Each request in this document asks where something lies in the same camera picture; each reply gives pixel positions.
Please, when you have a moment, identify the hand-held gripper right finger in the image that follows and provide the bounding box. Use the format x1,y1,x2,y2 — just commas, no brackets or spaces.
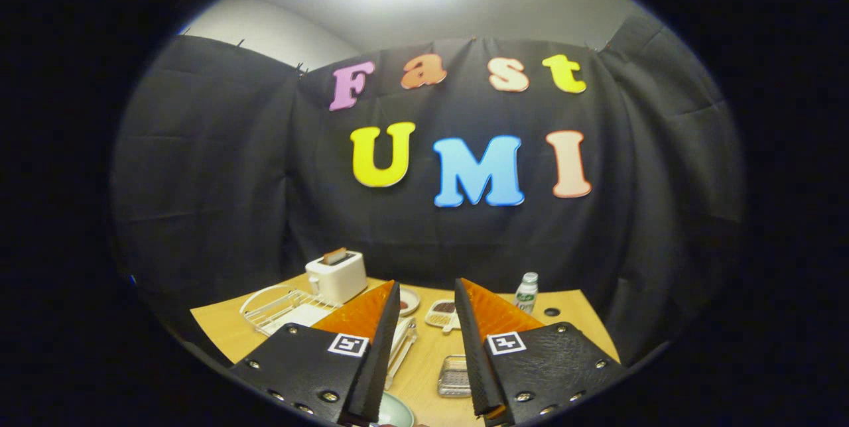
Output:
454,277,627,426

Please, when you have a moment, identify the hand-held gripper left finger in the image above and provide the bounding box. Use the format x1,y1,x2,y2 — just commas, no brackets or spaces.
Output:
229,280,401,426

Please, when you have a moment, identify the metal wire basket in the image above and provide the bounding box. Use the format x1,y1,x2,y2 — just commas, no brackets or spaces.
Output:
436,354,473,398

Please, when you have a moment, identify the pale green plate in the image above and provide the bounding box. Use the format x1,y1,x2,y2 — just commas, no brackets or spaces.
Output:
371,391,416,427

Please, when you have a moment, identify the white wire dish rack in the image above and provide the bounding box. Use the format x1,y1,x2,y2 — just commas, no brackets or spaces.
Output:
239,284,419,391

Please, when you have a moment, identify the white divided dish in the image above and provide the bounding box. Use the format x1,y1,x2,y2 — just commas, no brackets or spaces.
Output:
424,299,462,335

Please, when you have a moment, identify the beige round plate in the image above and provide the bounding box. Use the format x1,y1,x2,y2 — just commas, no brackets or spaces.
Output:
397,286,421,317

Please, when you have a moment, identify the white green-label drink bottle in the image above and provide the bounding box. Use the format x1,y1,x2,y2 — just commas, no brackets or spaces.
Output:
514,272,539,314

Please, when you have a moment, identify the white toaster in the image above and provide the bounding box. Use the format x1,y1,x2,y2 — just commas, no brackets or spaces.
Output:
305,249,367,305

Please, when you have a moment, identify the black backdrop cloth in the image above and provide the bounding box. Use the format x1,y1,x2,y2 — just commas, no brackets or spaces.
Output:
109,13,745,375

